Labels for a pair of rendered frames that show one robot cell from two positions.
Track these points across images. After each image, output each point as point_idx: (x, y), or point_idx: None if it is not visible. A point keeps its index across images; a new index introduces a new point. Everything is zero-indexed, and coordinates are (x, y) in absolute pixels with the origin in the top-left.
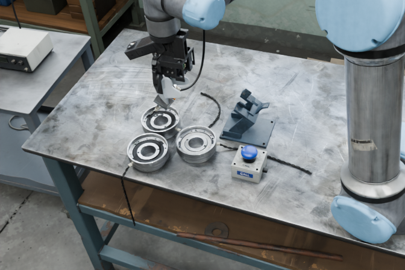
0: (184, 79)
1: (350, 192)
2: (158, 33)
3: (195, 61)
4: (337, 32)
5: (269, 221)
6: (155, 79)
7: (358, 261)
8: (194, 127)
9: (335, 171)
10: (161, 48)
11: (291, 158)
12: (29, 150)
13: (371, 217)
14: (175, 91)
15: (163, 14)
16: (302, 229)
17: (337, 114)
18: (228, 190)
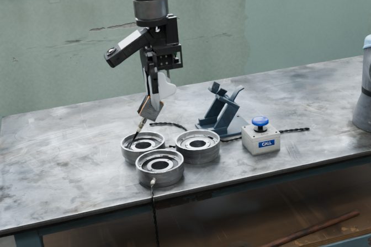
0: (182, 64)
1: None
2: (157, 13)
3: (114, 111)
4: None
5: (275, 221)
6: (154, 72)
7: (369, 209)
8: (183, 135)
9: (323, 122)
10: (153, 37)
11: (282, 128)
12: (7, 229)
13: None
14: (170, 86)
15: None
16: (345, 161)
17: (279, 97)
18: (261, 162)
